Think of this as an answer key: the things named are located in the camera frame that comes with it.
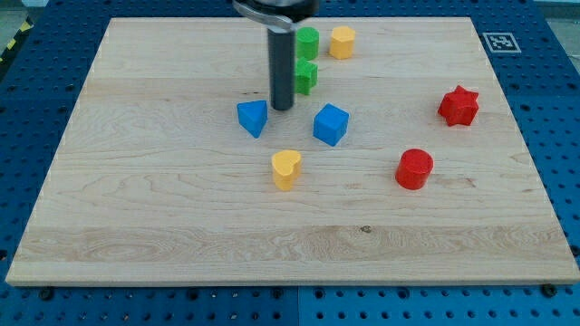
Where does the silver black robot end mount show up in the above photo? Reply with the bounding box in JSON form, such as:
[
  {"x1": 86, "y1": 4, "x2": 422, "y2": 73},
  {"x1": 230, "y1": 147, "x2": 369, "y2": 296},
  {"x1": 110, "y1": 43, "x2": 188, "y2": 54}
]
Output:
[{"x1": 232, "y1": 0, "x2": 320, "y2": 33}]

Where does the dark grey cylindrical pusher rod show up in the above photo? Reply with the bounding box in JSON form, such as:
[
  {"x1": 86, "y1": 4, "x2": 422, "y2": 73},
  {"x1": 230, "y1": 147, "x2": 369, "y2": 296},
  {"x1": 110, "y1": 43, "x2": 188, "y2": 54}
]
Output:
[{"x1": 267, "y1": 27, "x2": 295, "y2": 110}]

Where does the yellow hexagon block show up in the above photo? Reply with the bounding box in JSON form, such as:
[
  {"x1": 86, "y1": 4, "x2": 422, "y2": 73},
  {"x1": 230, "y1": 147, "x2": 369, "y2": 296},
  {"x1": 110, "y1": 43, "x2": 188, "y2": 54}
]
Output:
[{"x1": 329, "y1": 25, "x2": 355, "y2": 60}]

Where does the green cylinder block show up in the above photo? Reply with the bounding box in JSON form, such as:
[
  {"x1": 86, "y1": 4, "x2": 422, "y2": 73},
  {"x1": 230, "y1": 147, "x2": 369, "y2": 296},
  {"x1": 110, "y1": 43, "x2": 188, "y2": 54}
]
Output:
[{"x1": 295, "y1": 26, "x2": 320, "y2": 60}]

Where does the green star block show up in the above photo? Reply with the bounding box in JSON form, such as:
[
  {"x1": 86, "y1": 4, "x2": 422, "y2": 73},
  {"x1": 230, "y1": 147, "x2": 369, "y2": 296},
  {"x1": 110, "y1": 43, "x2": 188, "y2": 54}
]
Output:
[{"x1": 295, "y1": 58, "x2": 318, "y2": 95}]

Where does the blue triangle block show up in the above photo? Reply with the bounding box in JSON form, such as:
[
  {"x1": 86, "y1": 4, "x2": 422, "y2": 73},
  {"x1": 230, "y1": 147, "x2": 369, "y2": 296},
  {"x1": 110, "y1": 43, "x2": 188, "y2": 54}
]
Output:
[{"x1": 237, "y1": 101, "x2": 268, "y2": 139}]

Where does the blue cube block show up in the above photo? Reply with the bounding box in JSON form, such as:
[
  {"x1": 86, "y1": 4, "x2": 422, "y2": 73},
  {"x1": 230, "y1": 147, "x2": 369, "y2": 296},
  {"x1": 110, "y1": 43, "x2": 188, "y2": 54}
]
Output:
[{"x1": 313, "y1": 103, "x2": 350, "y2": 147}]

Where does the yellow heart block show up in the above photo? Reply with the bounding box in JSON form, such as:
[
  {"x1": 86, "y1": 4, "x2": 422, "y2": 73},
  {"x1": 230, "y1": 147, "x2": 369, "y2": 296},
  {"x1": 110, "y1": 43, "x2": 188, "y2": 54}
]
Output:
[{"x1": 271, "y1": 149, "x2": 302, "y2": 191}]

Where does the light wooden board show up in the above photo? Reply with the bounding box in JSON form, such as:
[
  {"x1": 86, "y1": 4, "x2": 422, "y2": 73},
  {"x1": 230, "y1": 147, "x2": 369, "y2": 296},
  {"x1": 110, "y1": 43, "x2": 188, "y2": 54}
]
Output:
[{"x1": 6, "y1": 17, "x2": 579, "y2": 287}]

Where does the red cylinder block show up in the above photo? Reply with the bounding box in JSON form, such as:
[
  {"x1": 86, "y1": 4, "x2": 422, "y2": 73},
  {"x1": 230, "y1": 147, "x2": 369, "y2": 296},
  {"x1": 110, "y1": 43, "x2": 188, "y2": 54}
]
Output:
[{"x1": 395, "y1": 149, "x2": 434, "y2": 190}]

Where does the red star block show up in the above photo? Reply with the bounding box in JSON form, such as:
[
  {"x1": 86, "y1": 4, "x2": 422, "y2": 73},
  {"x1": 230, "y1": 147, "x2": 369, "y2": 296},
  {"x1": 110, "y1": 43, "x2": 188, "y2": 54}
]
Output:
[{"x1": 438, "y1": 85, "x2": 479, "y2": 126}]

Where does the white fiducial marker tag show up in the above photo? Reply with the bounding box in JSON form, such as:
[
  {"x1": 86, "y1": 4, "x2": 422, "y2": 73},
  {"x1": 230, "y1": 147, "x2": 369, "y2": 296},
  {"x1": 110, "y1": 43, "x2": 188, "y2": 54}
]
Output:
[{"x1": 482, "y1": 32, "x2": 521, "y2": 53}]

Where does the yellow black hazard tape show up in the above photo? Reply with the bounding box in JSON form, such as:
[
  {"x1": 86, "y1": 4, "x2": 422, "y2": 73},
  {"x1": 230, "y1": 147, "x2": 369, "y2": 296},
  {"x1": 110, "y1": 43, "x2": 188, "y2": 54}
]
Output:
[{"x1": 1, "y1": 16, "x2": 34, "y2": 65}]

